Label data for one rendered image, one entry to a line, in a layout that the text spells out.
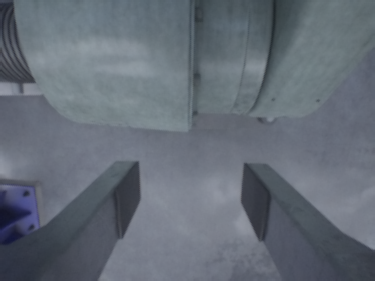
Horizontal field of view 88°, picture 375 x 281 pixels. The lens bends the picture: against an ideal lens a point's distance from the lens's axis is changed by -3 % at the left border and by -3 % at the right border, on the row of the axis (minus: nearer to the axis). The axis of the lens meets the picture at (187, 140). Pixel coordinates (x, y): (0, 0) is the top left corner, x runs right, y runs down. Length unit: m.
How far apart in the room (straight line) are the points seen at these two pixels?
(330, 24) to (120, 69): 0.24
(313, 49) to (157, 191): 1.45
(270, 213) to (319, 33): 0.20
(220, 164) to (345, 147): 0.93
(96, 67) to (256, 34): 0.21
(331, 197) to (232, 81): 1.72
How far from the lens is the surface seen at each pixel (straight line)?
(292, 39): 0.27
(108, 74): 0.28
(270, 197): 0.18
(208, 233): 1.79
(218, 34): 0.29
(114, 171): 0.21
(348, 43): 0.30
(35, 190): 1.98
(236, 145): 1.49
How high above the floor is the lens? 1.40
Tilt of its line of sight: 77 degrees down
